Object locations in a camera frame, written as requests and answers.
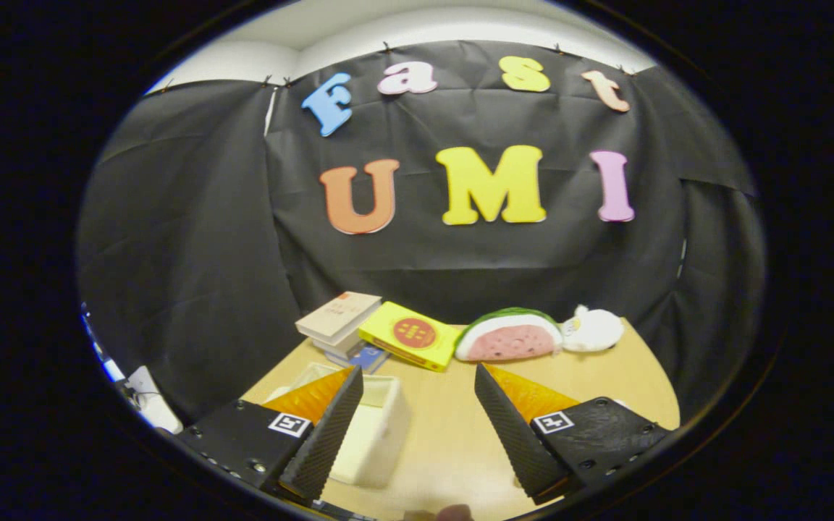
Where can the blue book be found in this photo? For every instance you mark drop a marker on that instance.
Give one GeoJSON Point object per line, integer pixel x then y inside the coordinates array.
{"type": "Point", "coordinates": [368, 357]}

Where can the watermelon slice plush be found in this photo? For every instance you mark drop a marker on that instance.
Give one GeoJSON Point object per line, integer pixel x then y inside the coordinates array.
{"type": "Point", "coordinates": [511, 341]}

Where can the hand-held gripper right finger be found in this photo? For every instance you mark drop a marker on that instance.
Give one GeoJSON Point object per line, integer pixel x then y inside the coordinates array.
{"type": "Point", "coordinates": [511, 434]}

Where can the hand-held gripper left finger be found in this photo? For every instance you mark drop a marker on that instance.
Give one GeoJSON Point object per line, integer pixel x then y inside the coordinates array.
{"type": "Point", "coordinates": [326, 434]}

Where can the white fabric storage box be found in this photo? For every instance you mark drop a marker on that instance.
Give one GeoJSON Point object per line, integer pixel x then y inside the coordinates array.
{"type": "Point", "coordinates": [377, 427]}

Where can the beige book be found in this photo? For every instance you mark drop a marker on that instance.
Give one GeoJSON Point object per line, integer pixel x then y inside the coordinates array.
{"type": "Point", "coordinates": [337, 315]}

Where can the white plush toy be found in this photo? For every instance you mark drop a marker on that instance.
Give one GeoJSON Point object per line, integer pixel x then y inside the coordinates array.
{"type": "Point", "coordinates": [594, 331]}

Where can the yellow book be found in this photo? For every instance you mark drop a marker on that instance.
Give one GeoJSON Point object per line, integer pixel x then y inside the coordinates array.
{"type": "Point", "coordinates": [410, 334]}

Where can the white book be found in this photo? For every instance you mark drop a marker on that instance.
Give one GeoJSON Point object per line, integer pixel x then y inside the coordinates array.
{"type": "Point", "coordinates": [337, 346]}

